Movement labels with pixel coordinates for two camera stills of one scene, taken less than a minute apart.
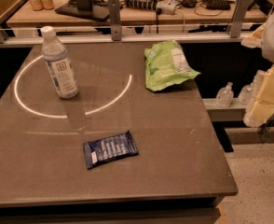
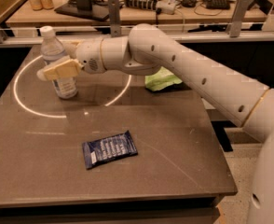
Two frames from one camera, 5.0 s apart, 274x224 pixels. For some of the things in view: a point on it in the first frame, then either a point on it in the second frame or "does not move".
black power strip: (141, 3) does not move
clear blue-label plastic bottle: (58, 64) does not move
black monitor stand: (84, 6) does not move
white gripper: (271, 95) -> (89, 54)
